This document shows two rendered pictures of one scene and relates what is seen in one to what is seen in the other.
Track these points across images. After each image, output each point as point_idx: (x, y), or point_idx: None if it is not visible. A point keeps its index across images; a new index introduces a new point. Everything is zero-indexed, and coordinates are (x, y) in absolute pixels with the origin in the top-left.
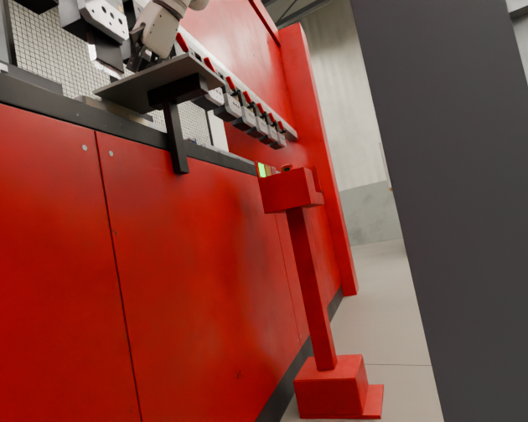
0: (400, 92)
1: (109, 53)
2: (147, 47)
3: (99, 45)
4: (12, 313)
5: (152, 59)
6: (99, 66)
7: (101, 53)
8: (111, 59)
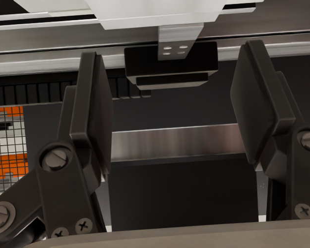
0: None
1: (184, 210)
2: None
3: (233, 215)
4: None
5: (98, 212)
6: (228, 135)
7: (225, 189)
8: (174, 187)
